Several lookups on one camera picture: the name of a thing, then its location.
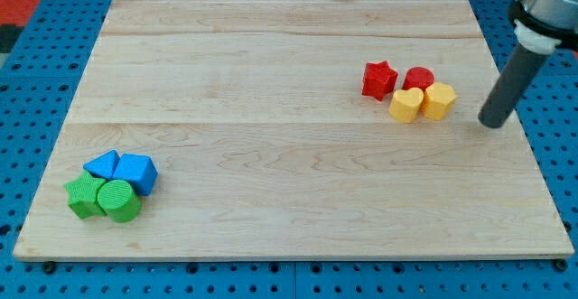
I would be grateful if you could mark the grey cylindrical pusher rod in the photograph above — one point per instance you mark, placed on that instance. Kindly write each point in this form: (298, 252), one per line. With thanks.
(528, 57)

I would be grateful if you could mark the red star block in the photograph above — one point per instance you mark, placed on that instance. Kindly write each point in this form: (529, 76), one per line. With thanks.
(379, 79)

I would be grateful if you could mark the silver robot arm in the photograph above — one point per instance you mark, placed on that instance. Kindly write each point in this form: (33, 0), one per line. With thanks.
(541, 28)

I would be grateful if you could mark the wooden board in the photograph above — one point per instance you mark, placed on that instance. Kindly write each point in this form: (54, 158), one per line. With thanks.
(252, 113)

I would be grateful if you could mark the green star block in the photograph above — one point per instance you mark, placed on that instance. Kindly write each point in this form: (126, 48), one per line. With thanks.
(83, 195)

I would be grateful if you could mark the yellow hexagon block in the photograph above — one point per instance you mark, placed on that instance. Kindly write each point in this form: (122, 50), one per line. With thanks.
(439, 99)

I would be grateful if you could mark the red cylinder block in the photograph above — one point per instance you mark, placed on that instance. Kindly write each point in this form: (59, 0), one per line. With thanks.
(418, 77)

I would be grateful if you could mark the yellow heart block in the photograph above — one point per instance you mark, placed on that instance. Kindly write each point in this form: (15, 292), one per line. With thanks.
(405, 104)

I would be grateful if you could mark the blue cube block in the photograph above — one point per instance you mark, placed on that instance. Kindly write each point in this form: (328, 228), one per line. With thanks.
(139, 171)

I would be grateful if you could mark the green cylinder block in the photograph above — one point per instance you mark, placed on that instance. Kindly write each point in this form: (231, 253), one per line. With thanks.
(119, 201)

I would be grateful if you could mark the blue triangle block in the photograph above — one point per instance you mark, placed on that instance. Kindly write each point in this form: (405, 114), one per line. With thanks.
(104, 165)

